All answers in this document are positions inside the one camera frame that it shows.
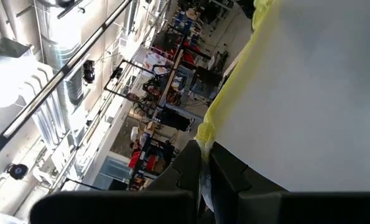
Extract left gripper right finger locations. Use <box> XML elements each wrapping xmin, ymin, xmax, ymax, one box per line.
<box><xmin>208</xmin><ymin>141</ymin><xmax>287</xmax><ymax>224</ymax></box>

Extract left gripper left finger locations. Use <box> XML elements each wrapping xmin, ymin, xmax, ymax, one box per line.
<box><xmin>146</xmin><ymin>139</ymin><xmax>203</xmax><ymax>192</ymax></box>

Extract clear mesh pouch yellow-green trim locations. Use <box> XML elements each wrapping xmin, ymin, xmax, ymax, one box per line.
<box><xmin>195</xmin><ymin>0</ymin><xmax>370</xmax><ymax>193</ymax></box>

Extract red storage bins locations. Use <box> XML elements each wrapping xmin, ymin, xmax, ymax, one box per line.
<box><xmin>127</xmin><ymin>151</ymin><xmax>159</xmax><ymax>172</ymax></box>

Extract person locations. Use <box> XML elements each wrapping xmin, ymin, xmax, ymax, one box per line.
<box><xmin>129</xmin><ymin>140</ymin><xmax>142</xmax><ymax>153</ymax></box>

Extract wooden workbench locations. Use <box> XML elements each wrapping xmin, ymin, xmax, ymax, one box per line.
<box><xmin>158</xmin><ymin>48</ymin><xmax>185</xmax><ymax>108</ymax></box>

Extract black ceiling spotlight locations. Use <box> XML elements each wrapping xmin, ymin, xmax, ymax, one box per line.
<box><xmin>5</xmin><ymin>163</ymin><xmax>29</xmax><ymax>181</ymax></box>
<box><xmin>82</xmin><ymin>59</ymin><xmax>96</xmax><ymax>84</ymax></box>

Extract long ceiling light fixture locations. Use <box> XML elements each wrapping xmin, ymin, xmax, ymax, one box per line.
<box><xmin>0</xmin><ymin>0</ymin><xmax>133</xmax><ymax>162</ymax></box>

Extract black metal gantry frame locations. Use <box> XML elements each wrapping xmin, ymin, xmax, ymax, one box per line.
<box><xmin>103</xmin><ymin>58</ymin><xmax>173</xmax><ymax>105</ymax></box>

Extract silver ventilation duct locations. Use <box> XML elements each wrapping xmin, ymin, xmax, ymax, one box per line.
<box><xmin>34</xmin><ymin>0</ymin><xmax>86</xmax><ymax>105</ymax></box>

